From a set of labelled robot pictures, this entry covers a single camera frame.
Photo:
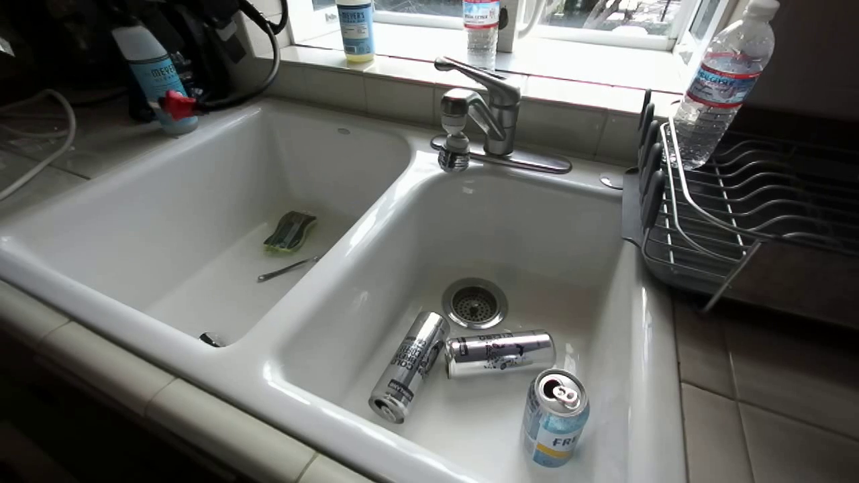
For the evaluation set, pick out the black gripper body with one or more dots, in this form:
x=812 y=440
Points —
x=215 y=45

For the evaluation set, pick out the green sponge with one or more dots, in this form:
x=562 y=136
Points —
x=289 y=232

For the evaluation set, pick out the blue spray bottle red trigger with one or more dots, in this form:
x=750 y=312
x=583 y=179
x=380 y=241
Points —
x=152 y=72

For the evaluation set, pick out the blue label soap pump bottle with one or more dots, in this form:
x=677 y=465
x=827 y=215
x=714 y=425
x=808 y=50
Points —
x=356 y=30

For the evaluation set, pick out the metal fork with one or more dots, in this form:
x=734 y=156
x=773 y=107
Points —
x=285 y=270

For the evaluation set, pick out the white double basin sink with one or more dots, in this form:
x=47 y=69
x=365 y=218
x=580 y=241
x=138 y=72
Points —
x=357 y=270

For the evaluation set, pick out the small clear water bottle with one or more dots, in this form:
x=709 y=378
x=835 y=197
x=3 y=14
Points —
x=482 y=36

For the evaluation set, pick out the chrome sink faucet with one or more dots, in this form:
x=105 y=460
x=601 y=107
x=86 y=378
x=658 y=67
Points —
x=498 y=109

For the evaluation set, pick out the metal sink drain strainer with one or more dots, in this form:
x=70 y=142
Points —
x=475 y=304

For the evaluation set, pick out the tall silver drink can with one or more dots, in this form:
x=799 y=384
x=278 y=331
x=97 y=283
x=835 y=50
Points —
x=405 y=366

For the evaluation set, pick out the silver can with dark print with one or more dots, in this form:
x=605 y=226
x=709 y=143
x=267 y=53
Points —
x=501 y=352

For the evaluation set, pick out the large clear water bottle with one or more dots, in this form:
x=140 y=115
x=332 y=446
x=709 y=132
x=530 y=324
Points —
x=714 y=89

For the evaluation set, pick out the light blue drink can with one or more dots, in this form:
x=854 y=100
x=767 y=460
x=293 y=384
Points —
x=553 y=431

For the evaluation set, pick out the white window frame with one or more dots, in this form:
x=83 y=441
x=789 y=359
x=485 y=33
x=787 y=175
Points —
x=618 y=36

